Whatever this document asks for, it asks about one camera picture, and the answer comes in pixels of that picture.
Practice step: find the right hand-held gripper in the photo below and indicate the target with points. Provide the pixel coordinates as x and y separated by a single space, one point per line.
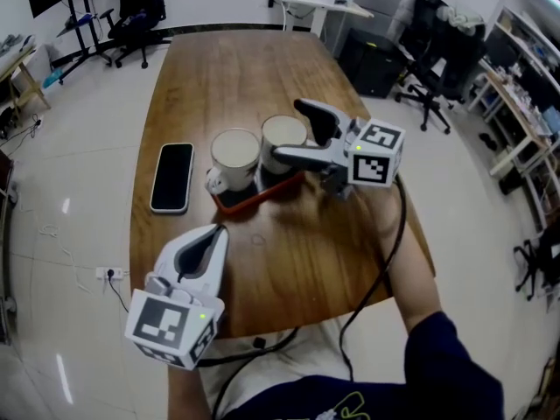
372 164

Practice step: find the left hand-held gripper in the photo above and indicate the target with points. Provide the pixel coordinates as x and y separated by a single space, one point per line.
162 322

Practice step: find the white mug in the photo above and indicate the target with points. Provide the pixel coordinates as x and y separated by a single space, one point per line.
234 151
284 131

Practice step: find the person's right forearm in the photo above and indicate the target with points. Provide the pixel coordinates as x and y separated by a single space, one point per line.
415 278

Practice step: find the person's left forearm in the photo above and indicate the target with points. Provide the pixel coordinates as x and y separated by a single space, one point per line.
186 396

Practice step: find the orange coaster tray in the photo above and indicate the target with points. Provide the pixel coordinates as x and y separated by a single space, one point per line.
232 198

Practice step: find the black mini cabinet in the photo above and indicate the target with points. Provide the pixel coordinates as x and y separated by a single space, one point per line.
372 64

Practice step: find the black smartphone in white case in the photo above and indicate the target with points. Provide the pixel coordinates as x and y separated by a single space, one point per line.
172 177

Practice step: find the white desk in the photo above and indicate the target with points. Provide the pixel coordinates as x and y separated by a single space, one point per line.
318 24

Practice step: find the person's white clothing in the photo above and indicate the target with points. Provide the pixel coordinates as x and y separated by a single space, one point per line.
306 357

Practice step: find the black slippers pair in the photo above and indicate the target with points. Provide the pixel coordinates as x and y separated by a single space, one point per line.
487 142

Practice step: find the pile of light clothes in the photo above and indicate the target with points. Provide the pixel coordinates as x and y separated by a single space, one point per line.
459 18

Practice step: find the black floor bin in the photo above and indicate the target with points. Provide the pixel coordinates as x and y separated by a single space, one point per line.
509 185

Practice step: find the wooden workbench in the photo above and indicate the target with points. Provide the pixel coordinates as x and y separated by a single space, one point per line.
520 125

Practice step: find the white shelving rack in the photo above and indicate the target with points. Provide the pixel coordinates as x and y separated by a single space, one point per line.
516 24

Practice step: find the teal plastic bag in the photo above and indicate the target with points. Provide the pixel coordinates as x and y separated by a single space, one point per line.
52 78

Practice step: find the wooden side table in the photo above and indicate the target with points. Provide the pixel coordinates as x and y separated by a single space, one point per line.
32 86

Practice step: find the person's navy shirt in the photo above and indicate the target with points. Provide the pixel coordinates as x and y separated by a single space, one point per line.
450 366

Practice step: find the grey crumpled clothes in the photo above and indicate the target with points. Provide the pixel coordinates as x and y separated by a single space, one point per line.
13 42

